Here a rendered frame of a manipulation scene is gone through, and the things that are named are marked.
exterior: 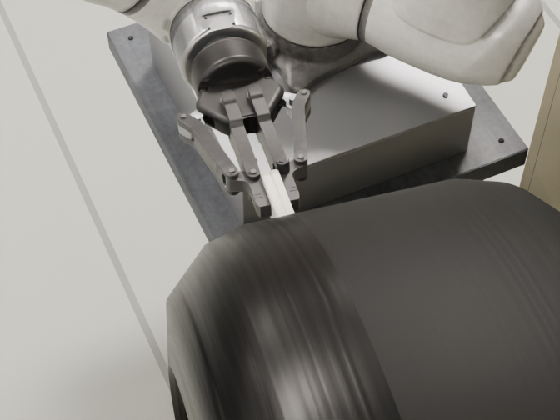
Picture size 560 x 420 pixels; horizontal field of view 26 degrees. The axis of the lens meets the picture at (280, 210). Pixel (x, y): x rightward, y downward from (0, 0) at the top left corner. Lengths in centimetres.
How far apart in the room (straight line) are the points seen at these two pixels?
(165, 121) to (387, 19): 44
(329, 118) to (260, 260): 96
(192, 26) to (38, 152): 157
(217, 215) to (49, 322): 77
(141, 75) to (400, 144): 45
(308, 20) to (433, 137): 26
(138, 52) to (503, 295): 132
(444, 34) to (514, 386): 94
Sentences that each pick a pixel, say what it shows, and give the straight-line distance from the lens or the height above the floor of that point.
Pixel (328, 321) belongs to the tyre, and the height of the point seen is 146.
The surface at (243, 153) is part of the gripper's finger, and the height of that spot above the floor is 124.
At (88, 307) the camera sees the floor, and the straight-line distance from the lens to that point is 247.
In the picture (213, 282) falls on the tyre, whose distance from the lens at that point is 80.
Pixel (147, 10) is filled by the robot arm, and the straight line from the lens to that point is 122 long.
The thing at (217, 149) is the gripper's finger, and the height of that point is 124.
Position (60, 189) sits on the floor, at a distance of 265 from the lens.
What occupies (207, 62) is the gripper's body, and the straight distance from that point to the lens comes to 114.
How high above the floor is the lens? 207
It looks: 54 degrees down
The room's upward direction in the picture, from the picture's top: straight up
